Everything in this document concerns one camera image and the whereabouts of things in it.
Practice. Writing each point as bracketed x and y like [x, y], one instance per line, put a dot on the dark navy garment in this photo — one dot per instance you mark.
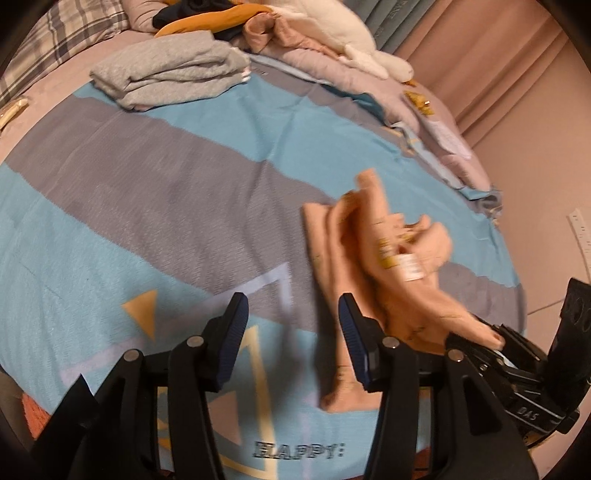
[189, 11]

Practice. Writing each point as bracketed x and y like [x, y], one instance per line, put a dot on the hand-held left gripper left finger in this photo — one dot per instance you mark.
[233, 323]

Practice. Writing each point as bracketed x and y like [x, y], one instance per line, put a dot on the lilac quilt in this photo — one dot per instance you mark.
[406, 120]

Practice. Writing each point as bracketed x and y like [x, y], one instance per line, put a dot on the white wall socket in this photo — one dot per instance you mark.
[582, 235]

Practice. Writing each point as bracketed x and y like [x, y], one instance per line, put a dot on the yellow snack wrapper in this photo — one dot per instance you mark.
[419, 102]

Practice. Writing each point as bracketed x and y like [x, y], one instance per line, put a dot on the folded grey clothes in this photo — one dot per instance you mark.
[171, 69]

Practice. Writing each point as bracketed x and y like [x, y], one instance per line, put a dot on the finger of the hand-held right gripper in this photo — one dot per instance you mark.
[503, 346]

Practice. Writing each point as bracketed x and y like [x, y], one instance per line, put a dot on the mustard yellow garment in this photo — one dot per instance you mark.
[207, 18]

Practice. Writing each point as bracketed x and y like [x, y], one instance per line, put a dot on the white paper sheets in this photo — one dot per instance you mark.
[448, 138]

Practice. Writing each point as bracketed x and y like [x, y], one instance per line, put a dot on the white goose plush toy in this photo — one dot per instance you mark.
[337, 27]

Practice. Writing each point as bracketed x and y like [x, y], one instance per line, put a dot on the grey blue curtain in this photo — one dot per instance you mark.
[392, 18]

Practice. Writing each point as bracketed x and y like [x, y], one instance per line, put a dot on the small white folded cloth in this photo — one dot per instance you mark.
[245, 74]

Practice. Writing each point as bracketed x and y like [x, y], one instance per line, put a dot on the pink curtain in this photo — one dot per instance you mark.
[485, 55]

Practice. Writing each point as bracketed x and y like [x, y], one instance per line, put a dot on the pink printed baby pants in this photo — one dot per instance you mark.
[360, 240]

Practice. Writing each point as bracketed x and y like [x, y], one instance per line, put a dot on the orange cloth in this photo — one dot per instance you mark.
[37, 417]

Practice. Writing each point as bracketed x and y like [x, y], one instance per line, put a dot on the blue grey patterned bed sheet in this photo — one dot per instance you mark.
[138, 207]

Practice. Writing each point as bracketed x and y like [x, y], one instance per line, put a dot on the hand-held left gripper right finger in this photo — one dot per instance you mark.
[353, 332]

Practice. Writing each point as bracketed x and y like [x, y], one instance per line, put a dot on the crumpled dusty pink garment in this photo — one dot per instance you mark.
[277, 34]

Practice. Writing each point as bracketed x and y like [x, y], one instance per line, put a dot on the plaid pillow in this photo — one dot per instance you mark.
[64, 41]

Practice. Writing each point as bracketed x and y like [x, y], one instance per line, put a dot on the cream coloured object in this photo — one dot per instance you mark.
[13, 113]

